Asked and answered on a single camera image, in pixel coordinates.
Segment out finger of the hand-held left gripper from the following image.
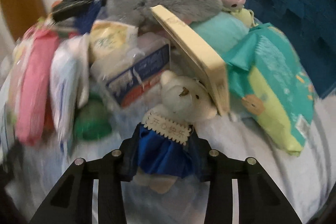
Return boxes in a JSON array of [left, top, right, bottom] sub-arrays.
[[51, 0, 108, 22]]

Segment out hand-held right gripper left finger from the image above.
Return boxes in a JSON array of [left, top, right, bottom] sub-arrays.
[[29, 126, 139, 224]]

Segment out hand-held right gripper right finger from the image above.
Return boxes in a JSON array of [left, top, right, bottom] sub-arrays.
[[192, 135, 302, 224]]

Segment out white bear plush toy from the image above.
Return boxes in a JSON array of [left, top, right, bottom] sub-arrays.
[[133, 70, 218, 194]]

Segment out dark blue plush toy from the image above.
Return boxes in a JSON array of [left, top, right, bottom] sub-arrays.
[[79, 0, 111, 30]]

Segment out yellow and white packet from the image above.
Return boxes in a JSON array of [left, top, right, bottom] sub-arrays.
[[88, 21, 138, 62]]

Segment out green round object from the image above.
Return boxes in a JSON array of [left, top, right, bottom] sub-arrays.
[[73, 98, 112, 140]]

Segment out white and blue packet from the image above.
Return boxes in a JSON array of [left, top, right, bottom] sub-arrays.
[[50, 34, 91, 156]]

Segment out pink packet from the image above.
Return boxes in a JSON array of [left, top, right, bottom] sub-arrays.
[[14, 27, 61, 146]]

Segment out blue and white box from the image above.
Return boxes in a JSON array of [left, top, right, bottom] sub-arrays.
[[91, 32, 171, 109]]

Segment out cream flat box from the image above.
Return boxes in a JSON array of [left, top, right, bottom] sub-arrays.
[[150, 5, 231, 117]]

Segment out green diaper pack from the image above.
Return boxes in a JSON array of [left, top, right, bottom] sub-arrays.
[[223, 23, 315, 157]]

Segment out teal cloth bundle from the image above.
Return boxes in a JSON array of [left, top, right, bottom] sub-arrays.
[[189, 14, 248, 54]]

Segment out green plush toy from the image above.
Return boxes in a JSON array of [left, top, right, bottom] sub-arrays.
[[231, 7, 254, 28]]

